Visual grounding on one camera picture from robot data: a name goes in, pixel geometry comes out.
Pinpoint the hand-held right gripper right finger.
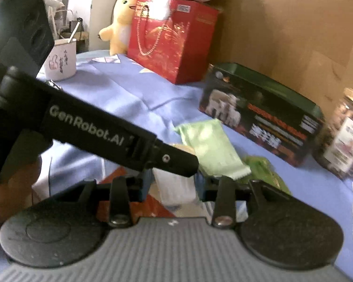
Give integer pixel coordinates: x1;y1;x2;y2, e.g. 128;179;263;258
194;173;292;228

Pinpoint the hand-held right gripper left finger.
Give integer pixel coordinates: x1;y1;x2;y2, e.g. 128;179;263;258
75;169;154;228

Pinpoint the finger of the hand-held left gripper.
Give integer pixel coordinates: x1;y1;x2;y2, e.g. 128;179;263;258
147;138;199;177

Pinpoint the white snack packet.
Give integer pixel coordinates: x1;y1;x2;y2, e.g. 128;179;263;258
152;167;199;207

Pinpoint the light green snack packet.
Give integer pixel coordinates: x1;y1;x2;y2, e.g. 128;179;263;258
174;118;251;180

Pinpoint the person's left hand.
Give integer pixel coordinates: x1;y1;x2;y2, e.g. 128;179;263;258
0;157;44;224

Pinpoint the red snack packet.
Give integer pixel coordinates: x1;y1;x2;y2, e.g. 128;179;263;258
96;167;177;224

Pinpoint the white enamel mug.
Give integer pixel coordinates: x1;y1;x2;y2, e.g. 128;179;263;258
44;38;77;82

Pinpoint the dark green snack packet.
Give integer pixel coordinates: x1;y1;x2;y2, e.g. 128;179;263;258
243;155;292;196

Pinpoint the blue printed blanket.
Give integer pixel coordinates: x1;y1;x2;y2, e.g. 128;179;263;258
0;50;353;277

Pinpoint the black printed box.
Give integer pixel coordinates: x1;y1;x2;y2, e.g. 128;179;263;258
199;63;324;167

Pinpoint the yellow plush duck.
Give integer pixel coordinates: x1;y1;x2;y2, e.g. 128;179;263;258
98;0;142;56

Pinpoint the red gift bag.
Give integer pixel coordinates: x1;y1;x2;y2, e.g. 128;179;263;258
127;0;222;85

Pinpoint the clear jar of nuts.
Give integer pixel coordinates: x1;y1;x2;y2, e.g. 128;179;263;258
313;87;353;180

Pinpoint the wooden board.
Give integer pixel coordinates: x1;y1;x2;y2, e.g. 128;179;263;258
206;0;353;118

